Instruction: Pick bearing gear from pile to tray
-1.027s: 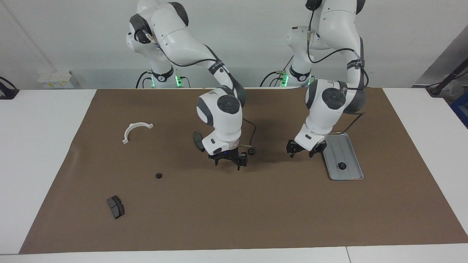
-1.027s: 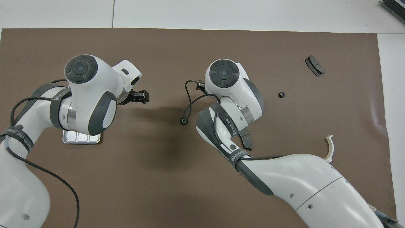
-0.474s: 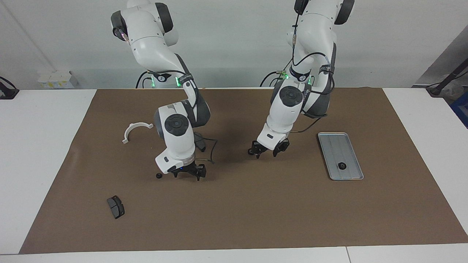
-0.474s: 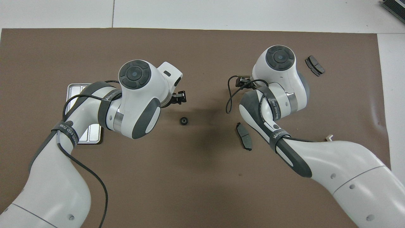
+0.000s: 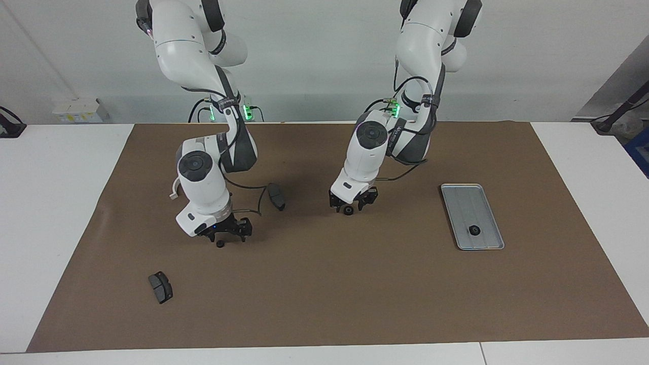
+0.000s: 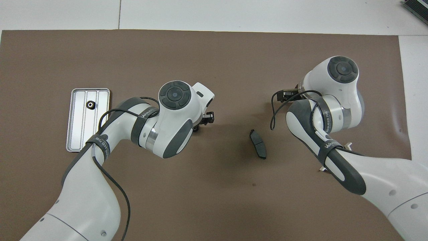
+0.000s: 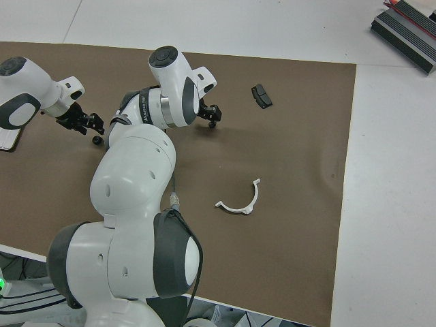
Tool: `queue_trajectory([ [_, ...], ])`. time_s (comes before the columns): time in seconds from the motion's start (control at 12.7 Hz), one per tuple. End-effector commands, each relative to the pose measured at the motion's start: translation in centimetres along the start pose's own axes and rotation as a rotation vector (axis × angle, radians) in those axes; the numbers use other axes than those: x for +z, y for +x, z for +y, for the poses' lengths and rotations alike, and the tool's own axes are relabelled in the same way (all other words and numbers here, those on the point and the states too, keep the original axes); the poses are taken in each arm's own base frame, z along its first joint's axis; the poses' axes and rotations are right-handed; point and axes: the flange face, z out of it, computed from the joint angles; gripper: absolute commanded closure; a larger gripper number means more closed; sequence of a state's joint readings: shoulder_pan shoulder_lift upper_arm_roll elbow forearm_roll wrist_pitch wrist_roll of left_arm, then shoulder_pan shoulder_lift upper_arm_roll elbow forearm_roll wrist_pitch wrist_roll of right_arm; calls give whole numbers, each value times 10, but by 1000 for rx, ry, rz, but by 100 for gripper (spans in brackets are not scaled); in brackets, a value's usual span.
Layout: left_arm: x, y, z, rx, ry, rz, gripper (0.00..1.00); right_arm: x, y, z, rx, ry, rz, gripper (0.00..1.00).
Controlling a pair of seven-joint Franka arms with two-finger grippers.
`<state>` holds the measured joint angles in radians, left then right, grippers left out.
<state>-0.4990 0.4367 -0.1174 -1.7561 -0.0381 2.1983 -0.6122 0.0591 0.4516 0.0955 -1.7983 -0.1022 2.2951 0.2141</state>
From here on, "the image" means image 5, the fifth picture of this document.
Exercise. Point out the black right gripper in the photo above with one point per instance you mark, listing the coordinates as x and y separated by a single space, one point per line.
225 227

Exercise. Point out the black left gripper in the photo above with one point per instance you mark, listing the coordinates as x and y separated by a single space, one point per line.
355 195

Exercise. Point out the small black round knob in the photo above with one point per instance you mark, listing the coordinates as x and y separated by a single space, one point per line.
348 210

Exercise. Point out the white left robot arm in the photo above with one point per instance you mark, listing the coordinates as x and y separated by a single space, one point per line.
367 152

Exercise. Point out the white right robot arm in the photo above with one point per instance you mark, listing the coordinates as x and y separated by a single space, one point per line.
203 187

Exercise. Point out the silver metal tray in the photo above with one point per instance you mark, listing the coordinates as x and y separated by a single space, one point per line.
469 208

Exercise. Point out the long grey brake pad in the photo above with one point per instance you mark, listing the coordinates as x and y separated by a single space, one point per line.
276 196

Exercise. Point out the short grey brake pad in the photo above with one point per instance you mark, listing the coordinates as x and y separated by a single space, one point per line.
160 288

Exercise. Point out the brown table mat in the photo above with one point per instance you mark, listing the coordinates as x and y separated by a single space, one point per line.
324 284

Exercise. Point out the black stand foot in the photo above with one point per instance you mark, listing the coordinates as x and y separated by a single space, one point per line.
10 129

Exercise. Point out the black tripod stand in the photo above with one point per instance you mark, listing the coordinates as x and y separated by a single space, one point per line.
606 124

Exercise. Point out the blue crate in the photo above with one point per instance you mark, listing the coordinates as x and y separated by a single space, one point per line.
640 152

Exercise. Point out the white curved plastic bracket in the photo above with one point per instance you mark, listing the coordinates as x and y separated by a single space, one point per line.
174 191

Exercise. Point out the white wall box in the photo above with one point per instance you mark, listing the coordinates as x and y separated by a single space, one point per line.
76 114

